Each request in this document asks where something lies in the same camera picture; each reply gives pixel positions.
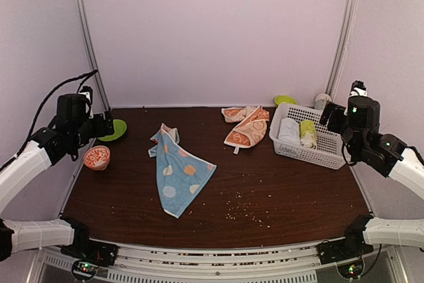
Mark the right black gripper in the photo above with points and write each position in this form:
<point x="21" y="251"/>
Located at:
<point x="336" y="109"/>

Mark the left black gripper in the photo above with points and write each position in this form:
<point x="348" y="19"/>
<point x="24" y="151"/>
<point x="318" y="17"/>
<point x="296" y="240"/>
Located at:
<point x="99" y="128"/>

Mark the blue polka dot towel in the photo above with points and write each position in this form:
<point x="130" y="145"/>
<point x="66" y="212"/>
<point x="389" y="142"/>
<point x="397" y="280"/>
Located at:
<point x="180" y="175"/>

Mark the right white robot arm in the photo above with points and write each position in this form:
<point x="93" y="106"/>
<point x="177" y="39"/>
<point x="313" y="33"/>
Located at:
<point x="392" y="158"/>

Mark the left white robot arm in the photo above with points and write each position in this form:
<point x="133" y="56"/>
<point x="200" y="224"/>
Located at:
<point x="42" y="150"/>

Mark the orange patterned bowl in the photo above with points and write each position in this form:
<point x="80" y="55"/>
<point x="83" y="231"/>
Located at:
<point x="97" y="158"/>

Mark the white plastic basket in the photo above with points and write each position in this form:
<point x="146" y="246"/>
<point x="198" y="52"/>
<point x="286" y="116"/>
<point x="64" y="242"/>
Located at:
<point x="328" y="151"/>

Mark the green plate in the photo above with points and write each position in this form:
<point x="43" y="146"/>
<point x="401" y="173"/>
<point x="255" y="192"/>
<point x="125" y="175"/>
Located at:
<point x="120" y="128"/>

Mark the patterned paper cup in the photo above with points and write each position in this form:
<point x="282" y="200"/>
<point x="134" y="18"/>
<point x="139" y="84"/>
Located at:
<point x="321" y="100"/>

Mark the green rolled towel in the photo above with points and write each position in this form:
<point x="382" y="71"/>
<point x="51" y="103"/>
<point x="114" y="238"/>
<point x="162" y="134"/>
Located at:
<point x="308" y="135"/>

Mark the white rolled towel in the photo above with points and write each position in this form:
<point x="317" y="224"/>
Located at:
<point x="289" y="131"/>

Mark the small green bowl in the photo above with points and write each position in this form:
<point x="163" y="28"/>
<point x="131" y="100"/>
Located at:
<point x="282" y="99"/>

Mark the orange patterned towel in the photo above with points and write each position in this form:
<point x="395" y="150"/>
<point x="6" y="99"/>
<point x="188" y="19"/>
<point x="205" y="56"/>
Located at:
<point x="252" y="124"/>

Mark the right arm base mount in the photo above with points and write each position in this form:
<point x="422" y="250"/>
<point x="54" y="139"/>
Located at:
<point x="349" y="251"/>

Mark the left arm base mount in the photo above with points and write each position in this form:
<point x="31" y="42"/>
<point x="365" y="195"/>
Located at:
<point x="90" y="255"/>

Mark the right aluminium frame post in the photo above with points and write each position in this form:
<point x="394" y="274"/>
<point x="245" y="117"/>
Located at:
<point x="347" y="26"/>

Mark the aluminium frame post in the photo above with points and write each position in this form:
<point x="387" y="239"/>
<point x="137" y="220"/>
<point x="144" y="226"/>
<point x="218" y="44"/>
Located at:
<point x="90" y="51"/>
<point x="347" y="26"/>

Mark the left aluminium frame post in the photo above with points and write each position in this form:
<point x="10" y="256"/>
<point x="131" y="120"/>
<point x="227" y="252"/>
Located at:
<point x="90" y="51"/>

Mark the front metal rail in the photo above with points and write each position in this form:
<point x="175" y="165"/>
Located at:
<point x="290" y="263"/>

